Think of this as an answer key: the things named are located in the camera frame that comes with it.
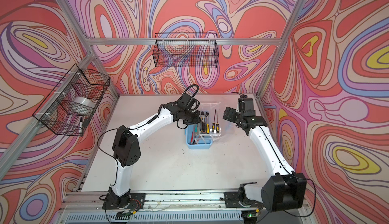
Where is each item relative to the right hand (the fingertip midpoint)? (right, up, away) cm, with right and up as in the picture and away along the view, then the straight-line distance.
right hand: (232, 117), depth 82 cm
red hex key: (-22, -13, +14) cm, 29 cm away
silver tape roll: (-75, +8, -8) cm, 76 cm away
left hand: (-15, -2, +4) cm, 16 cm away
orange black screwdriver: (-10, -6, +2) cm, 12 cm away
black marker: (-76, -4, -10) cm, 77 cm away
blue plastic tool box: (-20, -14, +2) cm, 25 cm away
